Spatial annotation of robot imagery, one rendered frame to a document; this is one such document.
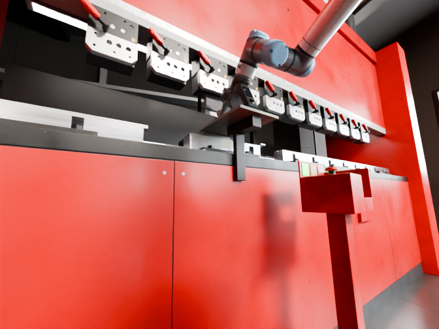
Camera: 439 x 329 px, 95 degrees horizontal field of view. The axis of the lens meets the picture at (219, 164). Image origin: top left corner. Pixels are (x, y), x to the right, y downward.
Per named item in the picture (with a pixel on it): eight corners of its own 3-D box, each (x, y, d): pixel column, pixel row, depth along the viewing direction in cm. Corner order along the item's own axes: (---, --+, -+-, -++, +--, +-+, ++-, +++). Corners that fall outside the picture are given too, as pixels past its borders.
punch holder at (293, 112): (290, 116, 117) (288, 90, 120) (278, 121, 124) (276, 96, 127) (305, 121, 126) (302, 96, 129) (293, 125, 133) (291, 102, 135)
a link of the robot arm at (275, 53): (302, 47, 63) (281, 46, 72) (274, 35, 58) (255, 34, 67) (291, 74, 67) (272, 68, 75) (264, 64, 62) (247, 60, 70)
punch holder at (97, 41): (84, 47, 61) (89, 0, 64) (84, 62, 68) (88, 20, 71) (136, 64, 70) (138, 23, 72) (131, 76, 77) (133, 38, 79)
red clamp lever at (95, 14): (83, -7, 60) (110, 23, 63) (83, 4, 63) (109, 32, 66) (78, -5, 59) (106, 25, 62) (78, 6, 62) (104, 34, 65)
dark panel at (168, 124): (-11, 157, 84) (6, 62, 91) (-9, 158, 86) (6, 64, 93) (215, 172, 148) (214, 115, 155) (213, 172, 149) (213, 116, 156)
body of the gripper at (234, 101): (232, 105, 88) (243, 77, 84) (243, 111, 82) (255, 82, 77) (218, 100, 84) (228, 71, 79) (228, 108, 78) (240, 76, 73)
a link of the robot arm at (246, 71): (260, 70, 75) (244, 62, 71) (255, 83, 77) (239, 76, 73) (249, 66, 81) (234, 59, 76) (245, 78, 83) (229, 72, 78)
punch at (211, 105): (206, 113, 88) (206, 93, 89) (204, 114, 89) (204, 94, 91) (225, 117, 93) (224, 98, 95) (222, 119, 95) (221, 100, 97)
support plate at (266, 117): (240, 107, 62) (240, 104, 62) (199, 130, 84) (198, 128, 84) (278, 119, 72) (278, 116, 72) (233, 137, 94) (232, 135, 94)
